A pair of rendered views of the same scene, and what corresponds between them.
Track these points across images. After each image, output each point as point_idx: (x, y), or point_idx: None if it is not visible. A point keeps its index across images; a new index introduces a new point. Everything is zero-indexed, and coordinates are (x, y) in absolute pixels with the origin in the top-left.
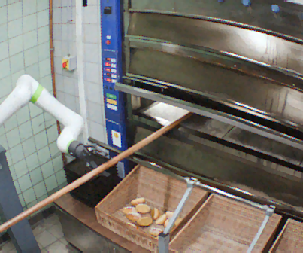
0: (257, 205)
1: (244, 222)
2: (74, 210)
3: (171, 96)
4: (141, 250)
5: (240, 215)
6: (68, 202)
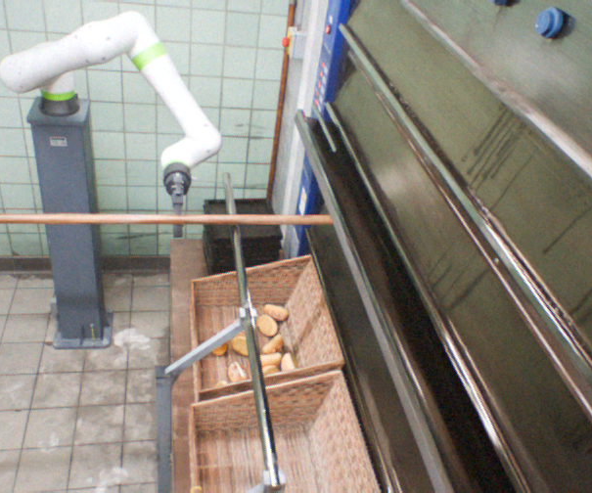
0: (263, 442)
1: (346, 476)
2: (182, 272)
3: (325, 168)
4: (187, 388)
5: (348, 455)
6: (188, 257)
